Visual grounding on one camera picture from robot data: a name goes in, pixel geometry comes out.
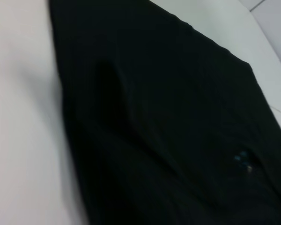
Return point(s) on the black shirt with FREE print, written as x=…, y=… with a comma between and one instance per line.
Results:
x=154, y=117

